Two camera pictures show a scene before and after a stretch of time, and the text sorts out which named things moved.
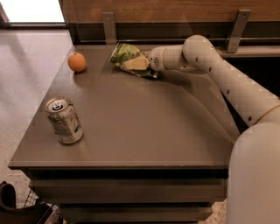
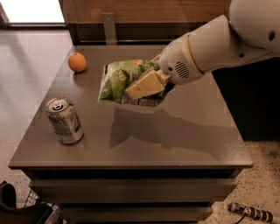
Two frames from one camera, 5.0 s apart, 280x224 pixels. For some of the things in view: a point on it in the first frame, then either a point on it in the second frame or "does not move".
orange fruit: (77, 62) does not move
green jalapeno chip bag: (123, 52) → (119, 75)
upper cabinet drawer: (129, 191) does not move
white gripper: (157, 59) → (178, 62)
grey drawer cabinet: (153, 150) does not move
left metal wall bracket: (109, 27) does not move
